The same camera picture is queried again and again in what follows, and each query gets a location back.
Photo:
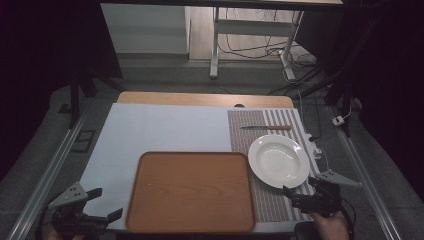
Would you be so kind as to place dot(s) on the person's left hand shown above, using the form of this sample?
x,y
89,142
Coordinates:
x,y
63,236

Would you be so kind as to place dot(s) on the aluminium rail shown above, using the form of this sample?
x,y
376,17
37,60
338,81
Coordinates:
x,y
46,176
366,186

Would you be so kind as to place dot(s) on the brown wooden tray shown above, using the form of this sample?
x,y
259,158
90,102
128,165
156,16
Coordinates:
x,y
190,193

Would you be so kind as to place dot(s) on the black stand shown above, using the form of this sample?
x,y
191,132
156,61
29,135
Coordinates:
x,y
343,83
75,100

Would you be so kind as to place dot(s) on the wooden table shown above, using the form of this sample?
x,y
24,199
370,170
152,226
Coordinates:
x,y
200,99

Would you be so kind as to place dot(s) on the white power strip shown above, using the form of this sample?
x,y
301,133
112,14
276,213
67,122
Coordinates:
x,y
313,151

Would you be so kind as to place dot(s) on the striped woven placemat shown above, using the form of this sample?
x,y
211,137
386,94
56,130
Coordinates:
x,y
240,135

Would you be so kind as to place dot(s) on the white plate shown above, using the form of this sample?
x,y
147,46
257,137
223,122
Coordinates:
x,y
278,161

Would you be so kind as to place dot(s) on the white cabinet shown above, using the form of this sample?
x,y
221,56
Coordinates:
x,y
146,30

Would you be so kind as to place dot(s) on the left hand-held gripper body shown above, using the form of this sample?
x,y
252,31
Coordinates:
x,y
70,198

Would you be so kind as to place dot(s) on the black square frame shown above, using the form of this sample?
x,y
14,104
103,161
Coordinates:
x,y
83,141

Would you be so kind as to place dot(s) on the white metal desk frame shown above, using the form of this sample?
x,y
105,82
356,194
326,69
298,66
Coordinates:
x,y
253,27

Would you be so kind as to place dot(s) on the small white plug adapter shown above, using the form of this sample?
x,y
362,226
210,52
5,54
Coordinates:
x,y
338,120

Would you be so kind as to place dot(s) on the black rounded object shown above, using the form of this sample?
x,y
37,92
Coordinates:
x,y
305,231

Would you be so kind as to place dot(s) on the person's right hand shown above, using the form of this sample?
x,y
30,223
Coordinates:
x,y
331,228

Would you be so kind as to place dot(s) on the white table mat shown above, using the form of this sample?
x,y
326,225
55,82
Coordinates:
x,y
160,130

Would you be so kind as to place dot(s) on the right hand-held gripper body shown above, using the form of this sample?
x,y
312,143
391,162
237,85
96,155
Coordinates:
x,y
321,200

